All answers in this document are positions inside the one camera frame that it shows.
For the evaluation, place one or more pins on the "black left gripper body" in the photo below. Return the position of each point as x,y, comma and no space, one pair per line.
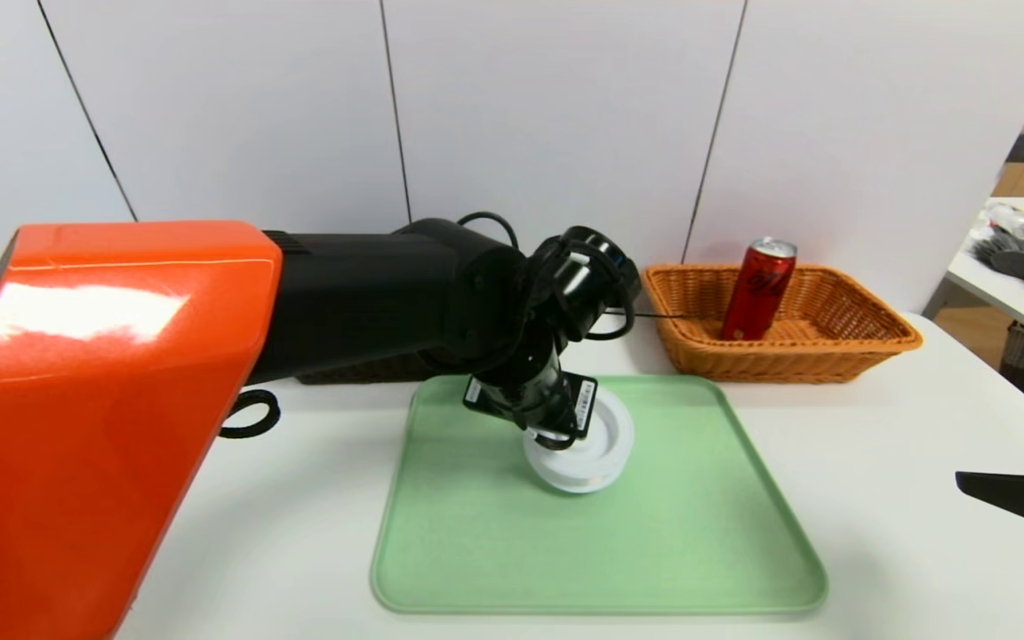
581,397

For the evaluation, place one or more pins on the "red soda can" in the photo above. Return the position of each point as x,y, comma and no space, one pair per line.
759,293

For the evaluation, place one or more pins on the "orange and black left arm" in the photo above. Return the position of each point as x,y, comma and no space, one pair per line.
121,400

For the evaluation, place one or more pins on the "dark brown wicker basket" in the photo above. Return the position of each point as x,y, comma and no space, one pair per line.
361,375

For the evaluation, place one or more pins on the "orange wicker basket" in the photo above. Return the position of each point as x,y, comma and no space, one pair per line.
841,329

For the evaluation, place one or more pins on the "white side table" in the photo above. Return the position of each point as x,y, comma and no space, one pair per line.
1010,298

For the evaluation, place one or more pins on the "light green plastic tray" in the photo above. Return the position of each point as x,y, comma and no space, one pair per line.
699,551

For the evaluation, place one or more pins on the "grey brush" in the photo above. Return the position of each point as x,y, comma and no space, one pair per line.
1010,258

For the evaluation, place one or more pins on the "clear plastic bottle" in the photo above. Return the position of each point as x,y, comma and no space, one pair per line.
1012,220

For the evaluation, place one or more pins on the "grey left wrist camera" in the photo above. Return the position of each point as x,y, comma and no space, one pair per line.
583,276

